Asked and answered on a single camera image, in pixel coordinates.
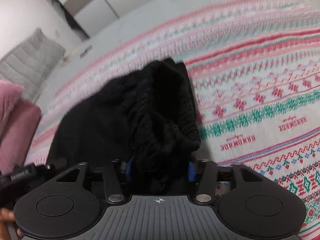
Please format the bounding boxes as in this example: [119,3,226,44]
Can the person left hand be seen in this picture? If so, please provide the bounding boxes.
[0,208,15,240]

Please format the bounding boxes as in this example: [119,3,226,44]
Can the small black object on bed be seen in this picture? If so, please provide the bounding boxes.
[80,46,92,58]

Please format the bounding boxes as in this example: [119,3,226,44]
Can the grey padded headboard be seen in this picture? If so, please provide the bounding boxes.
[1,28,66,103]

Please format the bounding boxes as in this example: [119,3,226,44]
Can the pink pillow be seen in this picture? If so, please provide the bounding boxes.
[1,99,41,174]
[0,80,24,134]

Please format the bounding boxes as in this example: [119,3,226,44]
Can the black pants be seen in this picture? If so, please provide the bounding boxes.
[46,58,201,195]

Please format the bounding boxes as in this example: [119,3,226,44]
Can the patterned red green blanket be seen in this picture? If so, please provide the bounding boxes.
[25,0,319,239]

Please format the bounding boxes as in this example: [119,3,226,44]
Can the upper pink pillow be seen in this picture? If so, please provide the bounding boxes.
[0,80,24,134]

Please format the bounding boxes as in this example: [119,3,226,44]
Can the lower pink pillow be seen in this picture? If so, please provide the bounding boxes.
[1,99,41,174]

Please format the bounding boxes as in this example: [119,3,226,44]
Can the grey bed sheet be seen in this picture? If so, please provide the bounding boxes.
[32,0,320,116]

